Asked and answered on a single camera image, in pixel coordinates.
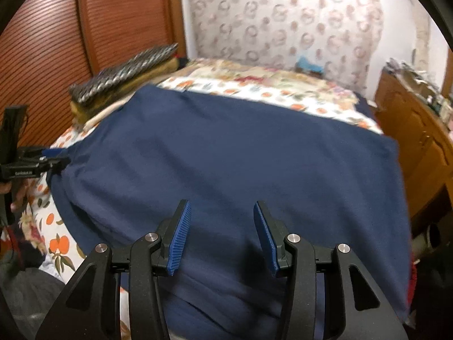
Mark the floral blanket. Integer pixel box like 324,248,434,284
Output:
177,58,358,107

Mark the navy blue t-shirt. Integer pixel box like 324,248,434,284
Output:
50,85,413,340

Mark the red bed cloth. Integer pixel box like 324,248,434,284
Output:
407,258,419,305

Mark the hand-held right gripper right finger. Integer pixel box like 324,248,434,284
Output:
253,200,407,340

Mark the blue plastic bag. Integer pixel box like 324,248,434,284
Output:
296,56,321,73

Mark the circle patterned sheer curtain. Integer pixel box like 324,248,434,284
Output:
180,0,384,75

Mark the cluttered cardboard box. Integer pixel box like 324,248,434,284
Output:
386,57,441,103

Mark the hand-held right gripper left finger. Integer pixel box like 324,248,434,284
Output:
35,199,193,340

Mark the navy bed cover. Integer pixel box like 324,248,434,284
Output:
356,92,379,114

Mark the orange fruit print bedsheet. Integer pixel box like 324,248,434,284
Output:
10,78,384,340

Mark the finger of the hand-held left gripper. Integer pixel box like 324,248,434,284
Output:
26,148,59,160
39,158,71,174

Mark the beige tied curtain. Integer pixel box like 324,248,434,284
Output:
412,7,430,68

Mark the person's left hand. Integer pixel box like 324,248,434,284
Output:
10,180,27,212

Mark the wooden louvred wardrobe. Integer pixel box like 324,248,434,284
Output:
0,0,185,156

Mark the black beaded cushion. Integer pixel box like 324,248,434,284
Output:
69,42,181,124

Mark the wooden sideboard cabinet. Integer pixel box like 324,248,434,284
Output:
373,67,453,241

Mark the dark grey cloth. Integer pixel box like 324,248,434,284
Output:
0,265,68,340

